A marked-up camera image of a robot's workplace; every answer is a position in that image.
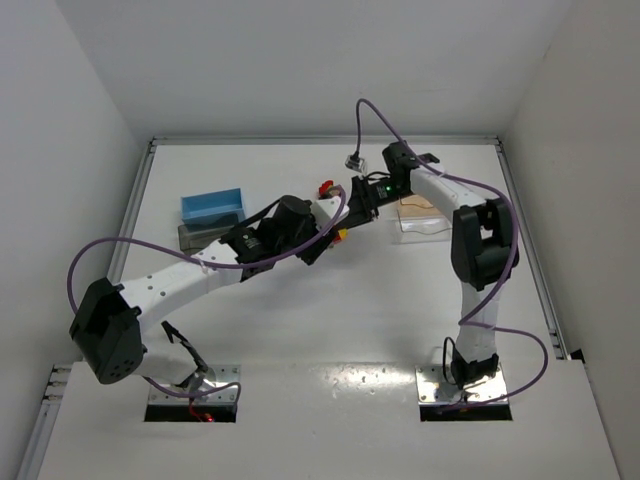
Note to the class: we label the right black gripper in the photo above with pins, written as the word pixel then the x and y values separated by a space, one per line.
pixel 358 201

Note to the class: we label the metal base plate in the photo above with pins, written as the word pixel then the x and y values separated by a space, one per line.
pixel 218 387
pixel 434 390

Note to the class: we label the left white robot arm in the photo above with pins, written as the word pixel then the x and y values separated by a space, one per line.
pixel 121 329

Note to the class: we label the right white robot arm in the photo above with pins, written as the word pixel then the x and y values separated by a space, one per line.
pixel 483 247

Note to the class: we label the green red orange lego stack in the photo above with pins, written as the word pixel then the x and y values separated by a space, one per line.
pixel 340 235

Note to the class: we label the grey plastic bin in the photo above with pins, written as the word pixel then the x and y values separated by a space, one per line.
pixel 197 232

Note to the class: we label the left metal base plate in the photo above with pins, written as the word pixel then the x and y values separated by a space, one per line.
pixel 218 387

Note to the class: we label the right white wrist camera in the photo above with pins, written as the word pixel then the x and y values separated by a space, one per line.
pixel 356 163

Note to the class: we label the orange translucent bin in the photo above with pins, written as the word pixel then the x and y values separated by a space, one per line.
pixel 416 207

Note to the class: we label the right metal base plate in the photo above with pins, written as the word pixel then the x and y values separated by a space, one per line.
pixel 434 390

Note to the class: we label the blue plastic bin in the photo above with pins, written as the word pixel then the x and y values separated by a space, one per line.
pixel 208 208

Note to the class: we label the clear plastic bin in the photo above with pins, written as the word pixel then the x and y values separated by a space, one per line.
pixel 412 230

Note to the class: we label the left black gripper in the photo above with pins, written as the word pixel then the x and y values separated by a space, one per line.
pixel 319 244

